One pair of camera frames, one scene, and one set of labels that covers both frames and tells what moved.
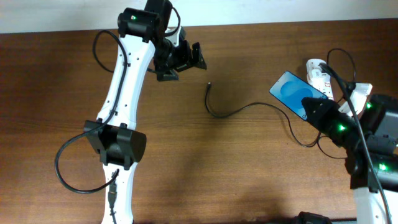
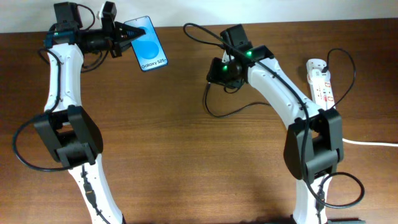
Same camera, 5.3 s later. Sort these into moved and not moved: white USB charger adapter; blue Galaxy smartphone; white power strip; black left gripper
Moved: blue Galaxy smartphone; black left gripper
Not moved: white power strip; white USB charger adapter
